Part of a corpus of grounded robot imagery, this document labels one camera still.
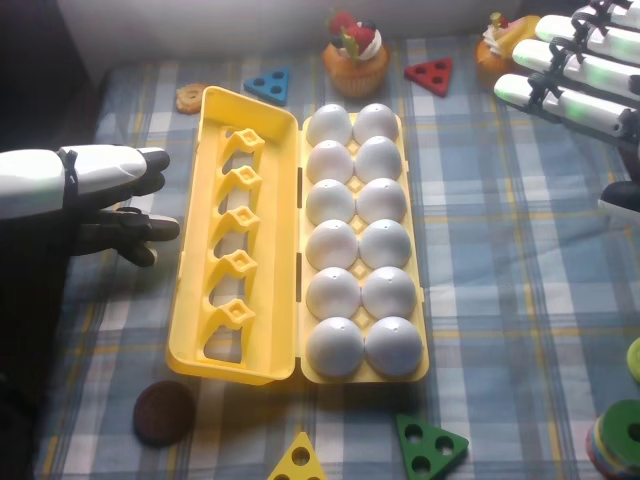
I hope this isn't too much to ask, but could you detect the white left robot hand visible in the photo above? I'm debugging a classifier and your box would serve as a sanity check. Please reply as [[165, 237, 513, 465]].
[[0, 144, 181, 269]]

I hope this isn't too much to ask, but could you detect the white toy egg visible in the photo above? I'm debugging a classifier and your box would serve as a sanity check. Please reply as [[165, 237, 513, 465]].
[[305, 139, 355, 186], [352, 102, 400, 146], [364, 315, 425, 377], [304, 219, 360, 271], [360, 265, 418, 320], [354, 135, 404, 184], [355, 177, 409, 225], [305, 103, 354, 148], [304, 266, 362, 321], [358, 218, 413, 270], [305, 317, 366, 379], [304, 178, 356, 227]]

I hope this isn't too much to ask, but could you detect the yellow egg carton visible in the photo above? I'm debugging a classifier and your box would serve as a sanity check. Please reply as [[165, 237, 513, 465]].
[[165, 85, 432, 387]]

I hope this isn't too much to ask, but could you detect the black backdrop curtain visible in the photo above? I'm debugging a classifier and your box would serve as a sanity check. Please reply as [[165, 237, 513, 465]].
[[0, 0, 109, 156]]

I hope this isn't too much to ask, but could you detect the tan toy biscuit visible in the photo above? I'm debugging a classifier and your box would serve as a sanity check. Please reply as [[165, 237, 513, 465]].
[[174, 82, 209, 116]]

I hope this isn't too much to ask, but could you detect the blue triangle block with holes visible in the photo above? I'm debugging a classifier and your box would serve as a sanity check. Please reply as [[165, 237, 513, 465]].
[[243, 66, 292, 107]]

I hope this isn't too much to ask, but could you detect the dark chocolate toy cookie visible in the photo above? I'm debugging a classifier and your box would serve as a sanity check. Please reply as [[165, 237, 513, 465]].
[[132, 380, 197, 447]]

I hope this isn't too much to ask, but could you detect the toy strawberry cupcake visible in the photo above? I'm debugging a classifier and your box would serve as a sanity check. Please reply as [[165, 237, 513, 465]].
[[321, 10, 391, 98]]

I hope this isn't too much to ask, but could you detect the yellow triangle block with holes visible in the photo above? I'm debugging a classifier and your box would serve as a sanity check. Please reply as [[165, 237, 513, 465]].
[[266, 430, 329, 480]]

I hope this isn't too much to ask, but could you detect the red triangle block with holes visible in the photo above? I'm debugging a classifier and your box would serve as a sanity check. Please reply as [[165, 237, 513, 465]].
[[403, 56, 454, 99]]

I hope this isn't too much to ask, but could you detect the toy yellow cream cupcake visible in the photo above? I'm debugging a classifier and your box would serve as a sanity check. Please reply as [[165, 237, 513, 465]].
[[474, 12, 541, 91]]

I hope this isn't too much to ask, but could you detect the green triangle block with holes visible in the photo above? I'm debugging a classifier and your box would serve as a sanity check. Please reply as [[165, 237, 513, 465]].
[[395, 413, 470, 480]]

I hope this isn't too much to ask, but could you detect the blue plaid table cloth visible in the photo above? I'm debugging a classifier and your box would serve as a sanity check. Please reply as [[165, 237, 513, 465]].
[[32, 34, 640, 480]]

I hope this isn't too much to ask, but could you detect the green round disc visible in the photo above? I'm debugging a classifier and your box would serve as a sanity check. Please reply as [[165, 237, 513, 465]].
[[626, 337, 640, 385]]

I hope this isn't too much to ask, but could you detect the colourful stacking ring toy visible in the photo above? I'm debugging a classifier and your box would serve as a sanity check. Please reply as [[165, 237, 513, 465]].
[[584, 399, 640, 480]]

